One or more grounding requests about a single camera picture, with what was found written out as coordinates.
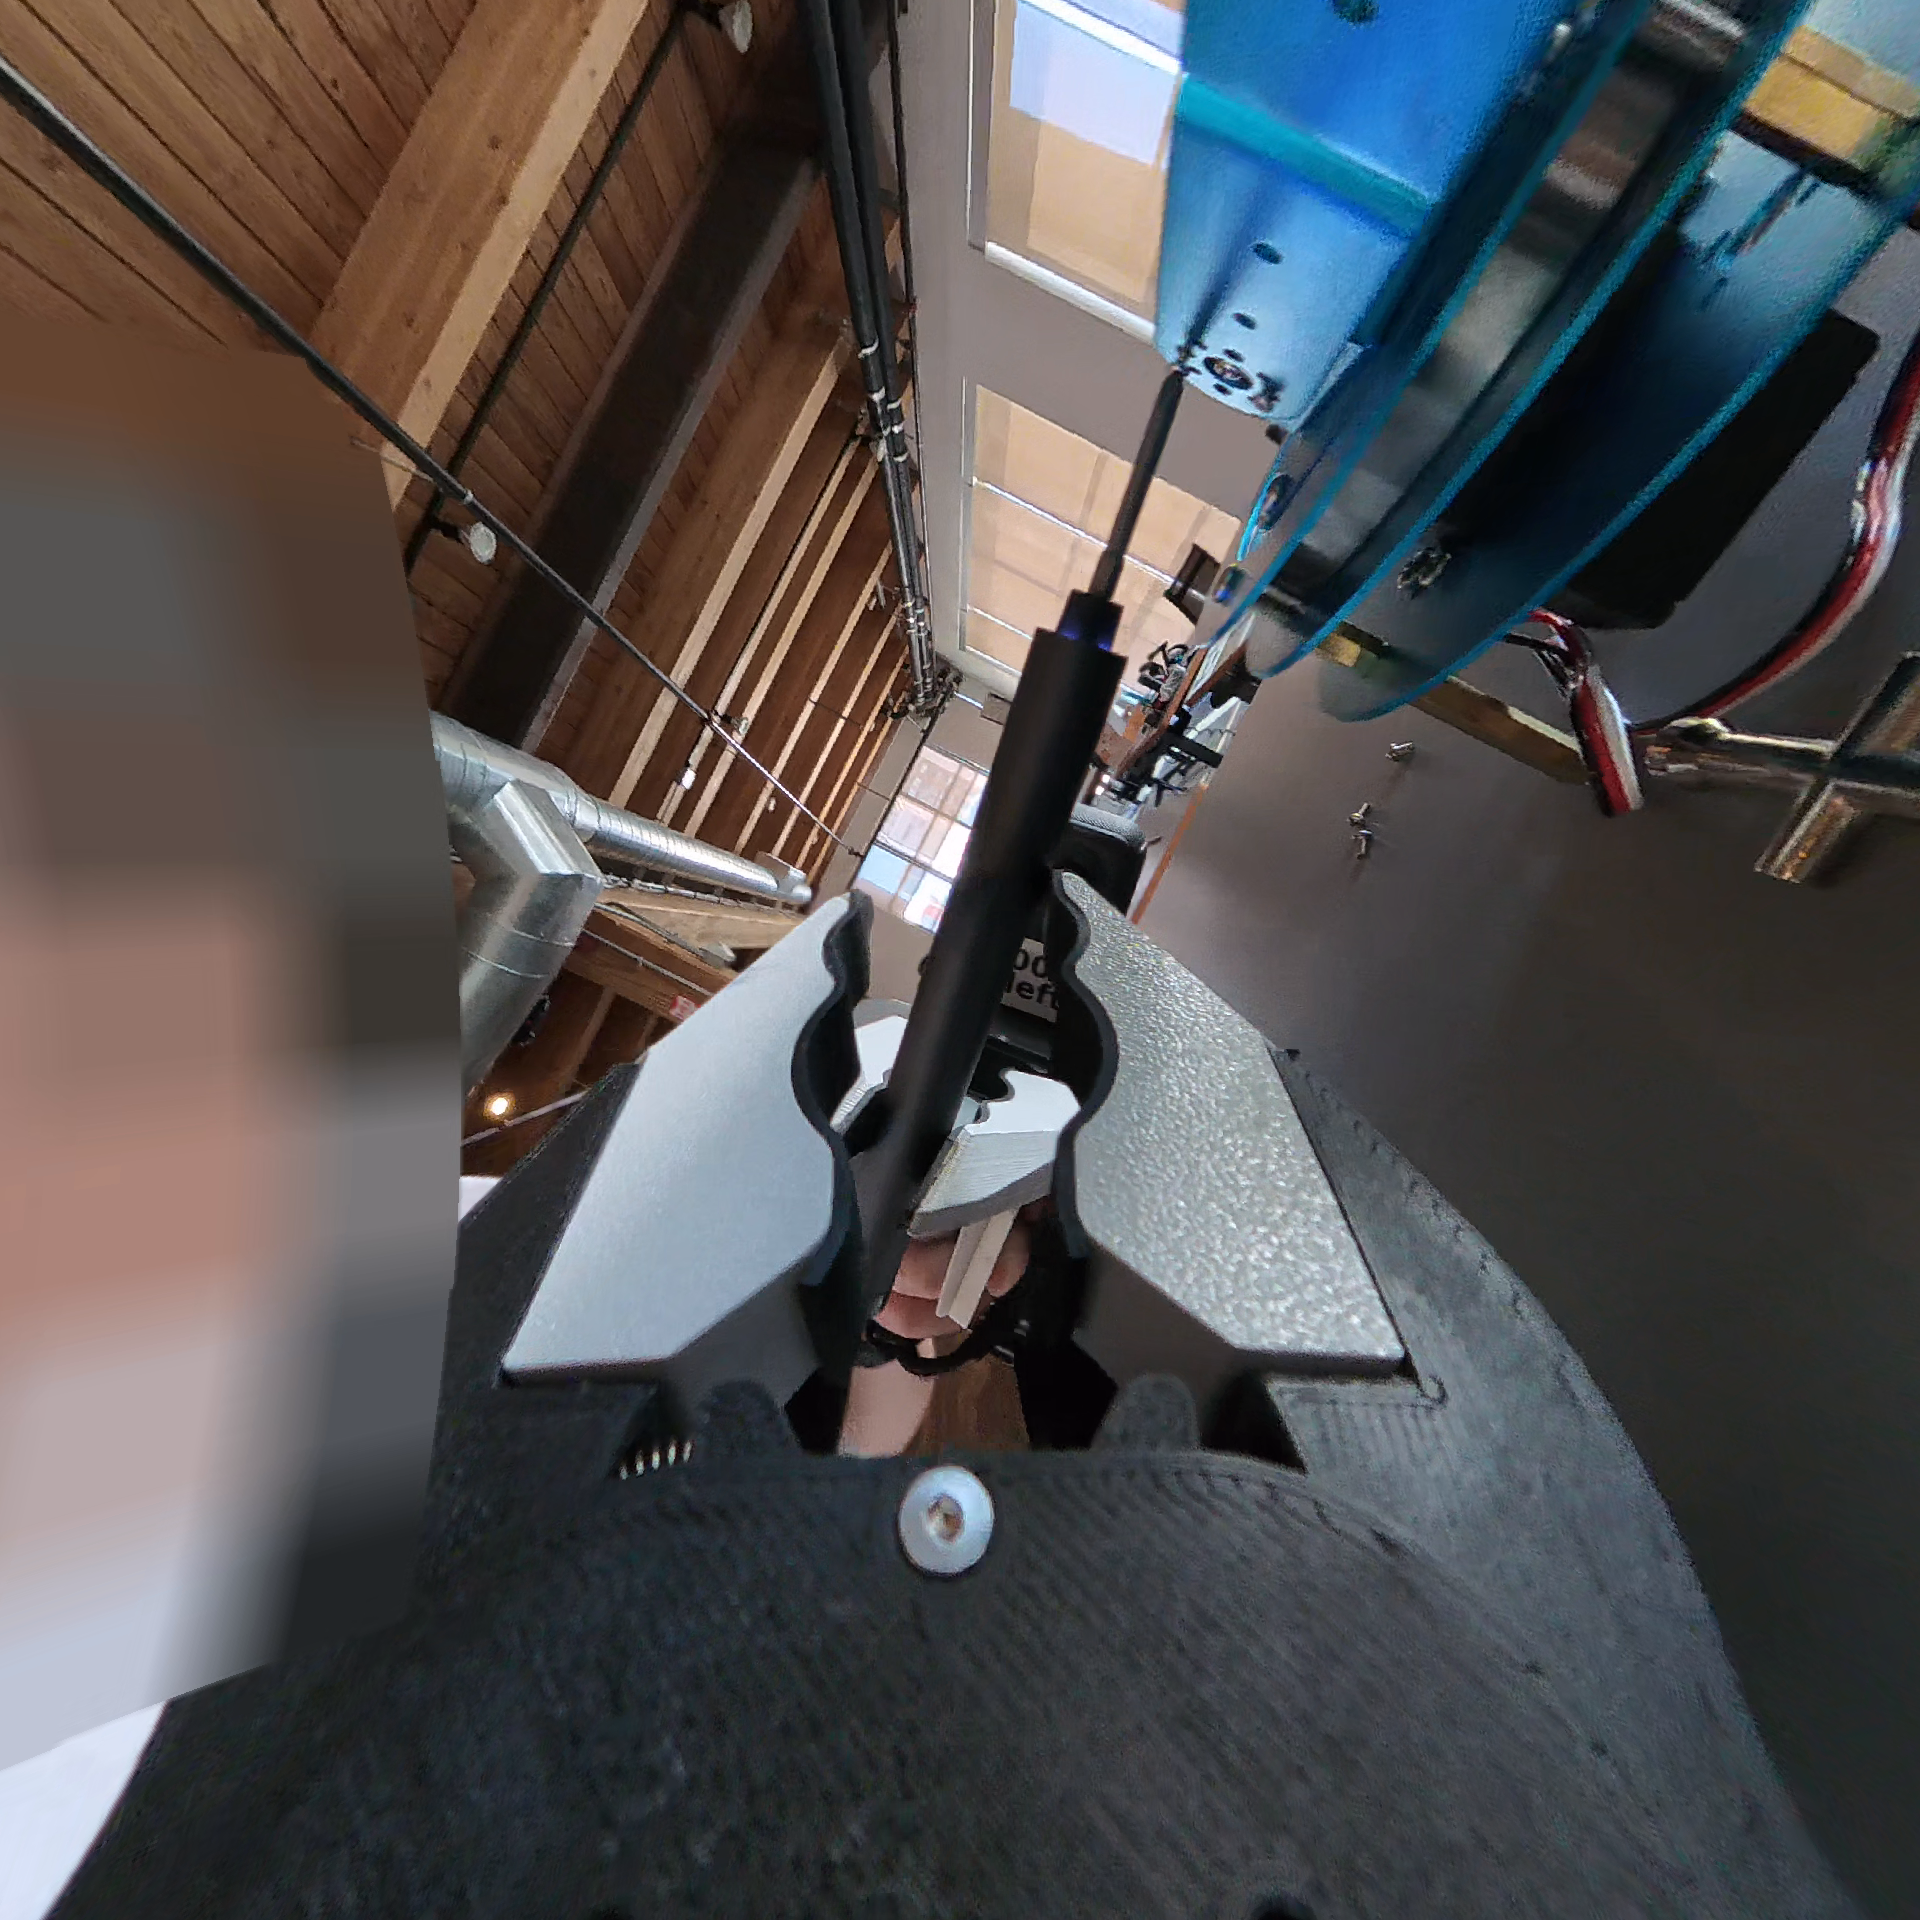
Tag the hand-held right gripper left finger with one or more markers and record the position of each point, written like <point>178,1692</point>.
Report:
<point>675,1199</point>

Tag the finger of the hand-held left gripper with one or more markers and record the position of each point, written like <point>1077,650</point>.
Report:
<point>998,1173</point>
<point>870,1122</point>

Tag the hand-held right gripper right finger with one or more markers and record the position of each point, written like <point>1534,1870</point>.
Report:
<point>1228,1184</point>

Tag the black screwdriver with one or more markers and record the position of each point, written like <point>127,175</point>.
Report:
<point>1005,856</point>

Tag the blue toy robot arm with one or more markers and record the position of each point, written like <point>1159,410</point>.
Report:
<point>1303,197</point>

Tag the person's left hand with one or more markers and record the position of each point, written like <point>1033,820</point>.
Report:
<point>898,1395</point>

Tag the gridded pane window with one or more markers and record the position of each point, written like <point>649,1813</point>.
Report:
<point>915,837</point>

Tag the window with tan blind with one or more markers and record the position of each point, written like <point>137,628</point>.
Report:
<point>1077,521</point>

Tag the brass standoff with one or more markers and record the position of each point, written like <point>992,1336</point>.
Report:
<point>1485,719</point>

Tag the black ceiling pipes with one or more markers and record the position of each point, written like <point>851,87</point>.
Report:
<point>884,342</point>

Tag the metal cross wrench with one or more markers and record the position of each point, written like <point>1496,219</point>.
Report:
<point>1831,783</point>

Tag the thin metal ceiling rod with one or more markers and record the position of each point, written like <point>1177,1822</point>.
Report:
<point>449,488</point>

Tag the large window with blind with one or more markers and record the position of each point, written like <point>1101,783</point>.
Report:
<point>1077,167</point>

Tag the silver ventilation duct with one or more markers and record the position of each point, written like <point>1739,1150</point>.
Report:
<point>525,882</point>

